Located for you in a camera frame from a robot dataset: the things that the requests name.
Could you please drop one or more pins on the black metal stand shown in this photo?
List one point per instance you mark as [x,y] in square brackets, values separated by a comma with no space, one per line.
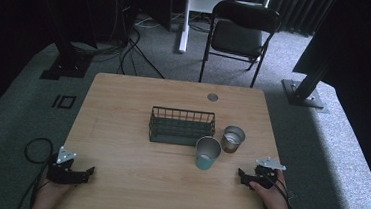
[68,58]
[304,94]

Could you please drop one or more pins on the grey round table grommet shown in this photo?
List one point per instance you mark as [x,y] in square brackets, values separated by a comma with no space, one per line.
[212,97]

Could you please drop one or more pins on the black folding chair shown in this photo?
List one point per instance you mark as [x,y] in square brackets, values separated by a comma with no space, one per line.
[237,38]

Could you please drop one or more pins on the person's left hand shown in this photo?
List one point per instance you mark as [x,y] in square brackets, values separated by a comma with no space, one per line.
[53,192]

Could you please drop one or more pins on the dark cabinet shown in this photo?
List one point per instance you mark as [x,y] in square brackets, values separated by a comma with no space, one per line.
[159,5]

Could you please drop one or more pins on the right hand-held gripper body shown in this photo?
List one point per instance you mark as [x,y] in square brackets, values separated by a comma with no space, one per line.
[266,172]

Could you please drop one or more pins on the silver metal cup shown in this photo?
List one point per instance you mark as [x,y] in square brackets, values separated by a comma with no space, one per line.
[232,140]

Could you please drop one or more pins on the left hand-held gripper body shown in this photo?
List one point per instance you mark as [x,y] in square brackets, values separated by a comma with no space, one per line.
[62,171]

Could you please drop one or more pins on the teal metal cup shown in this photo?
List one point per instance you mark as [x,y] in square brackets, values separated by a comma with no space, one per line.
[207,154]

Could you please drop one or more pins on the person's right hand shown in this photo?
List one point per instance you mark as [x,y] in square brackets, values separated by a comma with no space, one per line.
[273,196]

